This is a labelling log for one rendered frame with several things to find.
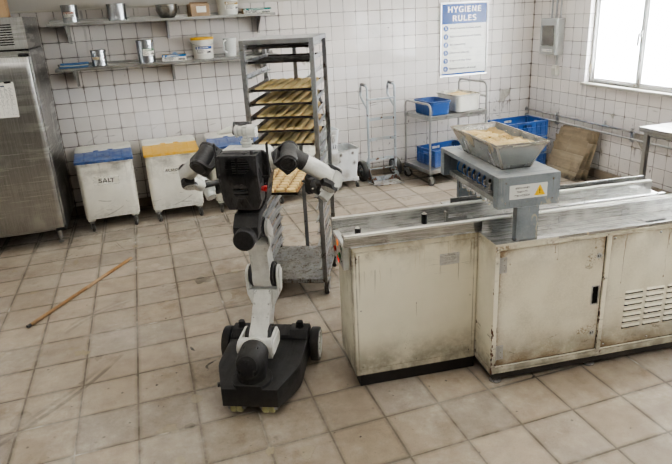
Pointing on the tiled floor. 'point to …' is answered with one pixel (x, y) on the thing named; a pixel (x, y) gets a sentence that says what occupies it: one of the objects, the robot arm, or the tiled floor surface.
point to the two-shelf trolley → (430, 131)
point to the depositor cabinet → (573, 292)
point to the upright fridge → (30, 139)
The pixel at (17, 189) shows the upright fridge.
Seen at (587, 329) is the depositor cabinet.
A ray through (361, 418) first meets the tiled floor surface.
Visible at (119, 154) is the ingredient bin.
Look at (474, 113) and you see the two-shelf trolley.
